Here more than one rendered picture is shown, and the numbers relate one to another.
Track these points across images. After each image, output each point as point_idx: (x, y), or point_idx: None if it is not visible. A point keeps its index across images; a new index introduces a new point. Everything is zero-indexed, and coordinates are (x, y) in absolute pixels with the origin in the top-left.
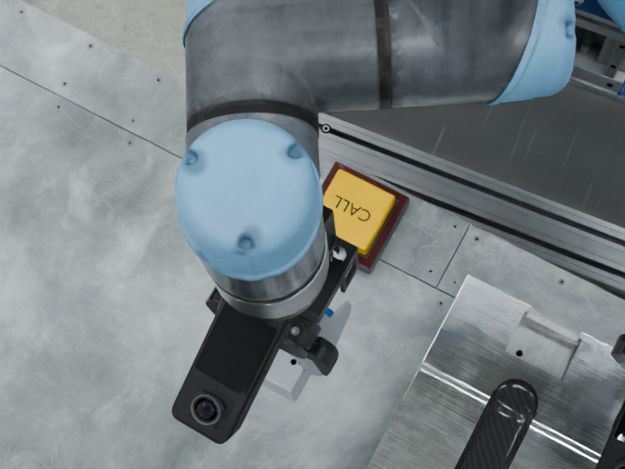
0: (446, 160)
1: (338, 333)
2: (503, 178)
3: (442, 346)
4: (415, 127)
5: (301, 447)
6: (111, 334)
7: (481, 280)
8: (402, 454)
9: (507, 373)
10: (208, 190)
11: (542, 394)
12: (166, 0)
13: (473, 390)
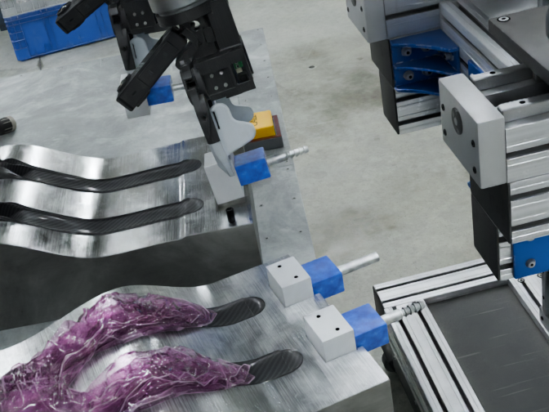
0: (456, 360)
1: None
2: (479, 395)
3: (195, 140)
4: (464, 342)
5: None
6: (138, 124)
7: (267, 180)
8: (133, 159)
9: (200, 158)
10: None
11: (199, 169)
12: (447, 265)
13: (182, 155)
